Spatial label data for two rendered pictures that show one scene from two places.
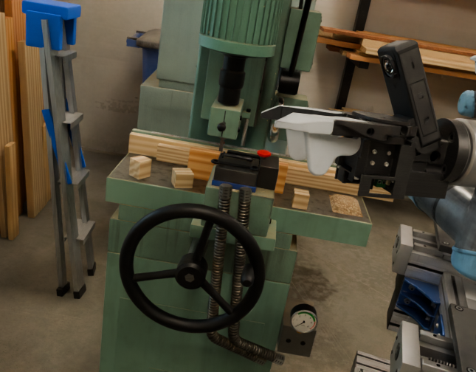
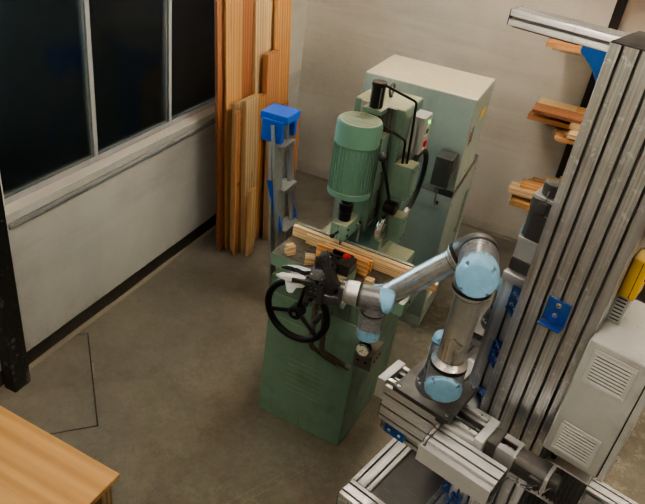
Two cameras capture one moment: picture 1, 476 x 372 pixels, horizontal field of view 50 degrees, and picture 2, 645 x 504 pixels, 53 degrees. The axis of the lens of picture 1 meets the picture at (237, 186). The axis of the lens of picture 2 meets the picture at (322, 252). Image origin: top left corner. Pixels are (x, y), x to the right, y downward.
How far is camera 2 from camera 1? 158 cm
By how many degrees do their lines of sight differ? 22
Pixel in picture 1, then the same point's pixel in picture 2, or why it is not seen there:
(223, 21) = (335, 181)
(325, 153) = (291, 286)
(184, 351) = (306, 353)
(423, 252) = not seen: hidden behind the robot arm
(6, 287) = (235, 291)
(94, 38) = (341, 87)
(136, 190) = (285, 261)
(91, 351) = not seen: hidden behind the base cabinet
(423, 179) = (330, 299)
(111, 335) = (270, 335)
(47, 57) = (272, 148)
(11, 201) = (249, 229)
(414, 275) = not seen: hidden behind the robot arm
